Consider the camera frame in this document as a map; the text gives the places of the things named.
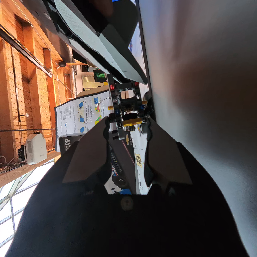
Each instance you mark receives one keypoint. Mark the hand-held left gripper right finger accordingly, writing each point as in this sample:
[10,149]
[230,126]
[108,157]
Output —
[168,160]

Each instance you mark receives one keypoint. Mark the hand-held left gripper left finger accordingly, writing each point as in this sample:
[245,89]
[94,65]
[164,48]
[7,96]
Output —
[86,156]

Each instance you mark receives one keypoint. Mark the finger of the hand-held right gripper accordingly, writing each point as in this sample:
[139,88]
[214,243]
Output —
[120,60]
[84,52]

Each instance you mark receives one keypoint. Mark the grey yellow lego assembly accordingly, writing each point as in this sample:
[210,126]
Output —
[128,104]

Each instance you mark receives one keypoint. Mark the lego set car box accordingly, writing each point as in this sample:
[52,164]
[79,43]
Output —
[122,152]

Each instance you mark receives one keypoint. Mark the printed lego info poster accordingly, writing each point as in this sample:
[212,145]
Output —
[80,114]

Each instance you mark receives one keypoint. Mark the person's right hand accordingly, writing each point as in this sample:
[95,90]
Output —
[103,7]

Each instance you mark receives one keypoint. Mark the dark ceiling lamp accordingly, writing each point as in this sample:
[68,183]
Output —
[62,63]

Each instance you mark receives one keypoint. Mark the black green neon sign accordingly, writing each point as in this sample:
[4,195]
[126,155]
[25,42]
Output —
[99,75]

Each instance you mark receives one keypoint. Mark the white ceiling projector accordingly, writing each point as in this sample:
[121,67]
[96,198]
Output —
[35,148]

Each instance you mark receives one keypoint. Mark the skylight window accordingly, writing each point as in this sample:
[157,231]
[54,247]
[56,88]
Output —
[12,196]

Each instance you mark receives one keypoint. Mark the silver ventilation duct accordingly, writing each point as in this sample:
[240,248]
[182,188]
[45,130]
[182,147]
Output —
[73,82]

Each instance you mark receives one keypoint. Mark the black ceiling rail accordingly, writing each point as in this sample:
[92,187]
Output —
[24,50]

